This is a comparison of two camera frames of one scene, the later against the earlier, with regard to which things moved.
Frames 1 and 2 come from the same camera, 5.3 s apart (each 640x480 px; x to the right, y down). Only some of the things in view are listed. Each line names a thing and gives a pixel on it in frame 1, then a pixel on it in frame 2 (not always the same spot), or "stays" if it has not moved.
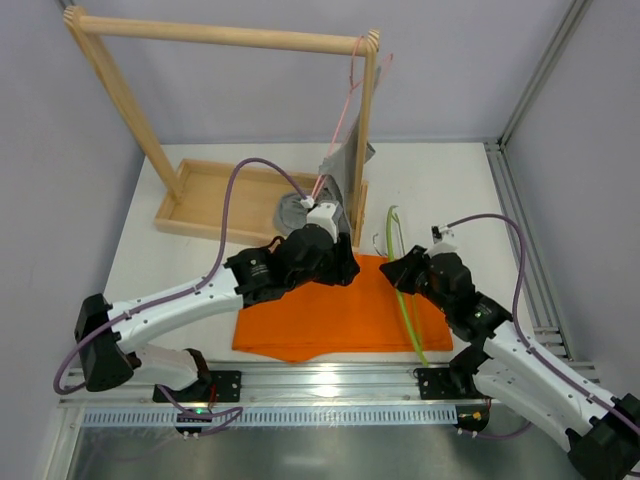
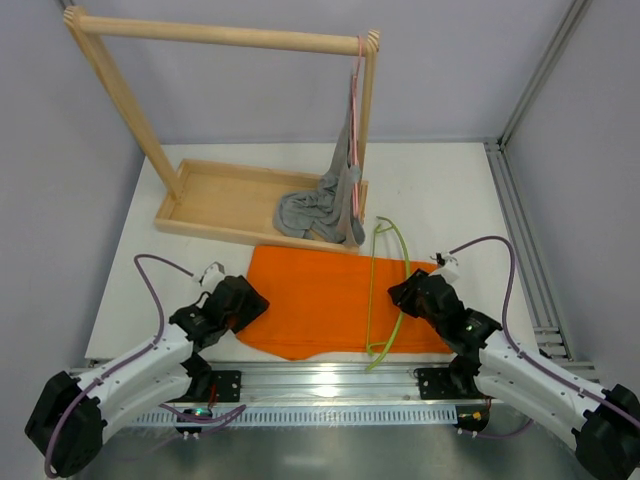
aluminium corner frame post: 542,302 stays
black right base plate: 436,384 stays
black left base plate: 219,386 stays
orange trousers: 363,316 stays
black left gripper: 338,260 to 242,299
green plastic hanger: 389,219 to 384,223
